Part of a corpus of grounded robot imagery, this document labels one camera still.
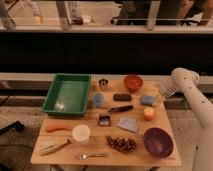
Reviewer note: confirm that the blue plastic cup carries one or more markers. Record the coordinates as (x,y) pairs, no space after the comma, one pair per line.
(98,100)

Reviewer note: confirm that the bunch of dark grapes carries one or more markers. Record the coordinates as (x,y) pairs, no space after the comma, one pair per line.
(123,145)

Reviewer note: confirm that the white paper cup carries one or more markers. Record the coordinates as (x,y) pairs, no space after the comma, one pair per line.
(81,134)

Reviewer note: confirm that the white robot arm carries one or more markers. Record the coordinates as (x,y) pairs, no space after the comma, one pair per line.
(186,81)

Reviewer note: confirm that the blue sponge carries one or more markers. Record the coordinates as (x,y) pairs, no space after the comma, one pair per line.
(148,100)

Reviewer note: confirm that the black handled tool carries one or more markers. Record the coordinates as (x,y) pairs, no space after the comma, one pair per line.
(120,109)

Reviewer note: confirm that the purple bowl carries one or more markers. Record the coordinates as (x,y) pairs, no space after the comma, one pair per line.
(158,142)

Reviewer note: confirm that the black rectangular block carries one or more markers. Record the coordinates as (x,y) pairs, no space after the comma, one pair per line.
(122,97)

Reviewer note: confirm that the green plastic tray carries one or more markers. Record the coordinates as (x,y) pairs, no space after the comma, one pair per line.
(68,95)

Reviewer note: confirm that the metal fork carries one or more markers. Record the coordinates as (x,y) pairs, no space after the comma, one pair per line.
(87,155)

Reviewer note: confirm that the small black box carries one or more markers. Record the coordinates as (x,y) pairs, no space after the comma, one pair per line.
(104,120)

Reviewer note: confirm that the light blue cloth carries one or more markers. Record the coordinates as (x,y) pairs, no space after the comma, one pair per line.
(128,124)

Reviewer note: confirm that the orange red bowl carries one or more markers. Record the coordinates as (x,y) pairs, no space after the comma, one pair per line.
(133,83)

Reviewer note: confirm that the orange round fruit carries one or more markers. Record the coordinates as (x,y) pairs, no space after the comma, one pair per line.
(149,113)

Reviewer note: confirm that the orange carrot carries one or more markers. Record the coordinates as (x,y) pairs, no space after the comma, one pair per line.
(53,128)

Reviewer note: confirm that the small metal cup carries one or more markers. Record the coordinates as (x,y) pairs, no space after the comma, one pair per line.
(103,84)

